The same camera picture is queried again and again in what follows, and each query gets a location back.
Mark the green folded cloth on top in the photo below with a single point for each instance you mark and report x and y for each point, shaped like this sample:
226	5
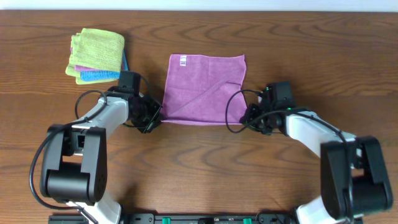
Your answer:
99	49

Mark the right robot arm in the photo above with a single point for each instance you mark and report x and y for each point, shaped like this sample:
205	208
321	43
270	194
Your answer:
353	176

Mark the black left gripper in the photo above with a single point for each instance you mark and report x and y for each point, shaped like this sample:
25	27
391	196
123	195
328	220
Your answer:
151	116

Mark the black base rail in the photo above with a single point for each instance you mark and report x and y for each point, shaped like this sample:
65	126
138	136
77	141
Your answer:
262	218

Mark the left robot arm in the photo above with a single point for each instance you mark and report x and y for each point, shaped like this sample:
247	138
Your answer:
74	169

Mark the blue folded cloth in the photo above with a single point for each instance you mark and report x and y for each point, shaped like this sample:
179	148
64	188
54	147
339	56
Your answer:
106	74

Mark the pink folded cloth in stack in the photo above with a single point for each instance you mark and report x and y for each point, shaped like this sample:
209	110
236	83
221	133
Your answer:
80	68

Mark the light green bottom folded cloth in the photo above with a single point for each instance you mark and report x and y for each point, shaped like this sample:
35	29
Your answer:
70	69

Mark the purple microfibre cloth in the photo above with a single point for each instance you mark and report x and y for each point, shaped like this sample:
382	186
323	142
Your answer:
204	91

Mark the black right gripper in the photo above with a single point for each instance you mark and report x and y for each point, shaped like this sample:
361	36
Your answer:
249	118

